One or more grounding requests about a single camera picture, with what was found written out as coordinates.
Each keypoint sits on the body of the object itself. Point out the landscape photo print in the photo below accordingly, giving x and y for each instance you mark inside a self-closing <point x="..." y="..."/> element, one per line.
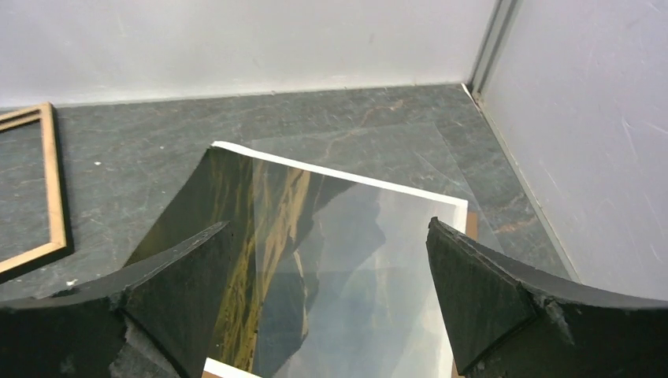
<point x="267" y="201"/>

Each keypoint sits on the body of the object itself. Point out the brown frame backing board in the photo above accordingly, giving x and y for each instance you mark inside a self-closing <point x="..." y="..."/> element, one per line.
<point x="471" y="224"/>

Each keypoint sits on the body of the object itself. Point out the clear acrylic sheet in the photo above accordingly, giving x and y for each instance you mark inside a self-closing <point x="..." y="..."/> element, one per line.
<point x="396" y="156"/>

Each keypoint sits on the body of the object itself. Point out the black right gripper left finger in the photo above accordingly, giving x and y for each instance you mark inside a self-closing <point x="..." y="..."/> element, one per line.
<point x="153" y="318"/>

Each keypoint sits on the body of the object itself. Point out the light wooden picture frame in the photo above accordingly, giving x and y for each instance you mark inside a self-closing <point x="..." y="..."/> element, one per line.
<point x="60" y="242"/>

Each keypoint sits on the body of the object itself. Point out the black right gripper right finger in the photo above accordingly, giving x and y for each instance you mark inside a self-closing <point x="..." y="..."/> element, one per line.
<point x="505" y="318"/>

